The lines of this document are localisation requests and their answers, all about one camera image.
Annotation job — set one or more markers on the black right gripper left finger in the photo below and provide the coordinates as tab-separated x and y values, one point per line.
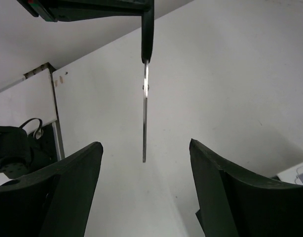
54	201

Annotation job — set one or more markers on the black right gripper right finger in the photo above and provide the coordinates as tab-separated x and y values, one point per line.
236	202

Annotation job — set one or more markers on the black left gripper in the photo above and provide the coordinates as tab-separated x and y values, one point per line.
77	10

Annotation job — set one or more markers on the black handled scissors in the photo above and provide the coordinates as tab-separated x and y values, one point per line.
146	53

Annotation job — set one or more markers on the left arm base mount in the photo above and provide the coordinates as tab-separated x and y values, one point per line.
48	138

